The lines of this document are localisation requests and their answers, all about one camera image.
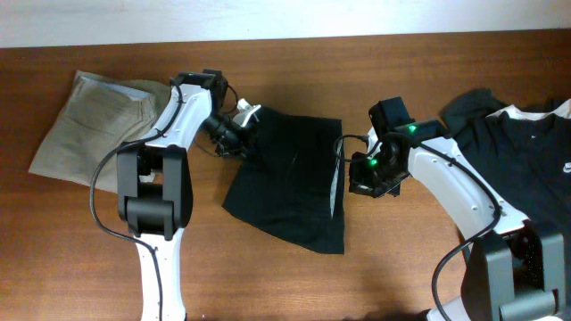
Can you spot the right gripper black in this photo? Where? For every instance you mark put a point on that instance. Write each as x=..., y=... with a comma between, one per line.
x=359, y=183

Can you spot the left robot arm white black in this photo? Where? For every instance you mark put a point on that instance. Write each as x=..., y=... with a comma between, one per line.
x=154, y=182

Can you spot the black t-shirt with white logo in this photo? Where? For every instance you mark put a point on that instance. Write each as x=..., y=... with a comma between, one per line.
x=523, y=153

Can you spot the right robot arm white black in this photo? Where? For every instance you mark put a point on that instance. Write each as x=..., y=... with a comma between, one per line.
x=507, y=266

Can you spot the black shorts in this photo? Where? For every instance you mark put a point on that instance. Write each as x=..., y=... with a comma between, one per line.
x=291, y=184

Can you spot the folded beige khaki shorts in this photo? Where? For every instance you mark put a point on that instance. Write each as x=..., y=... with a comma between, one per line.
x=99, y=114

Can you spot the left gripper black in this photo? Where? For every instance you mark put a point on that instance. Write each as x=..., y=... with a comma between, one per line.
x=240, y=148

